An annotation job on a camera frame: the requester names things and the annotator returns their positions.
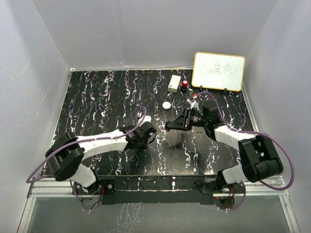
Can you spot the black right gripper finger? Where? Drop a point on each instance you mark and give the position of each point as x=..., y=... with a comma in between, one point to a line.
x=181, y=120
x=181, y=128

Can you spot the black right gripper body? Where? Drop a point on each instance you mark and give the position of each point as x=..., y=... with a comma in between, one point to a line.
x=195, y=120

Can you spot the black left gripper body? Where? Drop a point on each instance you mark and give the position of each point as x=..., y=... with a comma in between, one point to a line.
x=143, y=144

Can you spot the white earbud charging case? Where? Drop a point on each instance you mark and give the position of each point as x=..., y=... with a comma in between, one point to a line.
x=166, y=105

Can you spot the black round earbud case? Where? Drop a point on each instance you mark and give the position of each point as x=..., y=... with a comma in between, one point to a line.
x=167, y=128

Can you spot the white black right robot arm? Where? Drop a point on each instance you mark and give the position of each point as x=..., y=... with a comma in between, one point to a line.
x=259, y=158

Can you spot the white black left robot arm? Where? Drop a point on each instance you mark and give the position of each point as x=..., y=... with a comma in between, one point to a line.
x=69, y=151

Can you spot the red capped small bottle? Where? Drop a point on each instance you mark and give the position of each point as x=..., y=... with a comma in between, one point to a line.
x=184, y=86

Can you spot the green white cardboard box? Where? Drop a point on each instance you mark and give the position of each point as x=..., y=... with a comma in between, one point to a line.
x=174, y=83

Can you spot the yellow framed whiteboard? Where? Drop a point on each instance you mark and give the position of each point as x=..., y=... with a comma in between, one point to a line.
x=218, y=71

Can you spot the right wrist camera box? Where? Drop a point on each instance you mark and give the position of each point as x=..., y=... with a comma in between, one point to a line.
x=192, y=102

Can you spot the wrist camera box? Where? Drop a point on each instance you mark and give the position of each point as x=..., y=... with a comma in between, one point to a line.
x=192, y=102
x=142, y=118

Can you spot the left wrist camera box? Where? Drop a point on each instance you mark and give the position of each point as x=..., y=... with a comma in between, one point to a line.
x=142, y=118

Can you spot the aluminium frame rail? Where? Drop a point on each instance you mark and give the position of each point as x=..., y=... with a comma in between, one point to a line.
x=159, y=189

